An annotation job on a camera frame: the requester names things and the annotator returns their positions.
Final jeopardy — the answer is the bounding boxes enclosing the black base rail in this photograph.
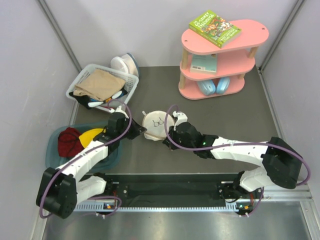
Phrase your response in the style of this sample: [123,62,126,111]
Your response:
[74,173,263,208]

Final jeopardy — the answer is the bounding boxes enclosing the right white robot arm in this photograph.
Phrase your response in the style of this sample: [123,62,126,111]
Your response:
[163,122,302,198]

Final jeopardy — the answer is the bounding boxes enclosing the black white garment in basket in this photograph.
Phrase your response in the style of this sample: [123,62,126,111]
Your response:
[68,88,128,110]

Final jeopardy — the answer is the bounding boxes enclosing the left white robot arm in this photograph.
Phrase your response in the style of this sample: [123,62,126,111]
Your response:
[35,110,147,219]

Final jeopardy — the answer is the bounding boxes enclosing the light blue headphones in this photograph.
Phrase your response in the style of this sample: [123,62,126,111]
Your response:
[197,77,231,96]

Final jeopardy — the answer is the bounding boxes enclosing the teal book on shelf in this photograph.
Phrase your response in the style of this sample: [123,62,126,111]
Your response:
[190,54,218,75]

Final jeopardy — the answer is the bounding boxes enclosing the beige folded cloth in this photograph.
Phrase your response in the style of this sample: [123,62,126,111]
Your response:
[73,69,126,101]

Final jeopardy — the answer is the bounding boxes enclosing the teal plastic tub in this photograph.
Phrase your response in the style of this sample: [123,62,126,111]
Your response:
[45,121,123,174]

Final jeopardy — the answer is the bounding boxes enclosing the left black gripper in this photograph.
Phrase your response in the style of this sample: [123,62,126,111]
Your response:
[117,115,146,140]

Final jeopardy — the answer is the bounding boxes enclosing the white mesh laundry bag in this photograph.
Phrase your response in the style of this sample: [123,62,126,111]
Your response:
[142,110,167,141]

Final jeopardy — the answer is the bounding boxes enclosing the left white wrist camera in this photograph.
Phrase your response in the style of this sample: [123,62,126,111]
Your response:
[112,106,129,118]

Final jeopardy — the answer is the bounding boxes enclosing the pink three-tier shelf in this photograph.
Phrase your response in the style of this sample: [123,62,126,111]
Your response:
[178,19,269,100]

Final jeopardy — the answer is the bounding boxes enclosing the white plastic basket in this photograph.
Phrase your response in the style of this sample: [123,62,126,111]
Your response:
[65,63,139,113]

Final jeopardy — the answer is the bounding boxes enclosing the green paperback book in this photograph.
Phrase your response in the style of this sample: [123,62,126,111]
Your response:
[189,10,242,49]

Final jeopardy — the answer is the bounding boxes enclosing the yellow cloth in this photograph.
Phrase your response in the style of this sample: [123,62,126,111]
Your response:
[78,128,104,149]

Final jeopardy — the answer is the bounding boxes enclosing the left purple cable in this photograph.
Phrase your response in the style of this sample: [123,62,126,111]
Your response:
[39,98,133,220]

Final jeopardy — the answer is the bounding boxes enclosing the dark red knit cloth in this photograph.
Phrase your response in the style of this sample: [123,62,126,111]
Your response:
[57,127,84,158]

